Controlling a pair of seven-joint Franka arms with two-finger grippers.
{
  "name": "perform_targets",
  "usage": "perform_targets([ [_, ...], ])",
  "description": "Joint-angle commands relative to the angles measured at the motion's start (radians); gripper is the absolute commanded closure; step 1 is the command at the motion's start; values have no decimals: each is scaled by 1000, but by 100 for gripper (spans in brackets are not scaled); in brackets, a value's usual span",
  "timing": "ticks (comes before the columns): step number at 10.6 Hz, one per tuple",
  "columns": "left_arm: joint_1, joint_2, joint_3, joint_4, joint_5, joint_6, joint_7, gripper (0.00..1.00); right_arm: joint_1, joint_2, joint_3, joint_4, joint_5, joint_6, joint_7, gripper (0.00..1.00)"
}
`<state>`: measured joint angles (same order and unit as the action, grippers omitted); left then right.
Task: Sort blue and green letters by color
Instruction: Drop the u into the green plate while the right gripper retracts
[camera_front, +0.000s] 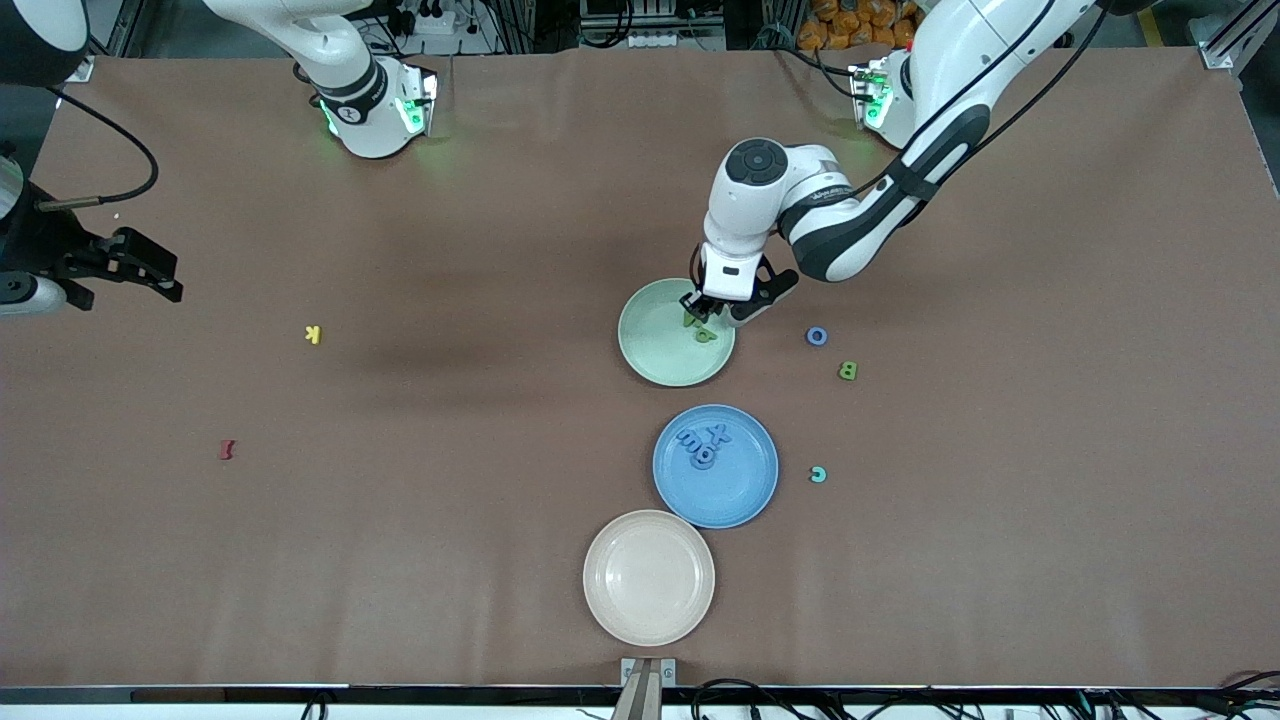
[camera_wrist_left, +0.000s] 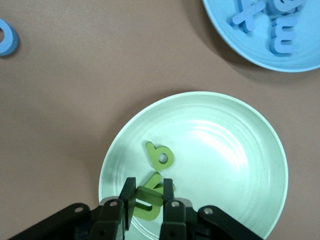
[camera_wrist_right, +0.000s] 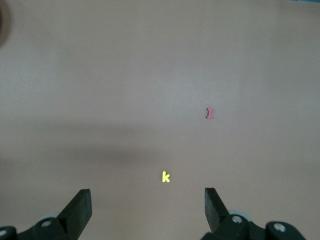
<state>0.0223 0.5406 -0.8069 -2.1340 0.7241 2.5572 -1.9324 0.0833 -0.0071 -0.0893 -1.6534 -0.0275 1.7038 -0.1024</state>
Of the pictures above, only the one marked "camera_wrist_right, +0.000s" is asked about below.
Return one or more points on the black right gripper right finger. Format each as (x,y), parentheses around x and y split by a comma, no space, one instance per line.
(215,215)

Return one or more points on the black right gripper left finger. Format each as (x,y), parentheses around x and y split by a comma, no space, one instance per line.
(75,215)

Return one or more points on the yellow letter k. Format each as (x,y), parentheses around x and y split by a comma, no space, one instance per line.
(165,178)

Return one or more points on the red letter I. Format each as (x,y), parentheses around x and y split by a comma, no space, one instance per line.
(210,113)

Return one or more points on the brown table cover sheet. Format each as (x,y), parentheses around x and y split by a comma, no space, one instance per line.
(125,75)

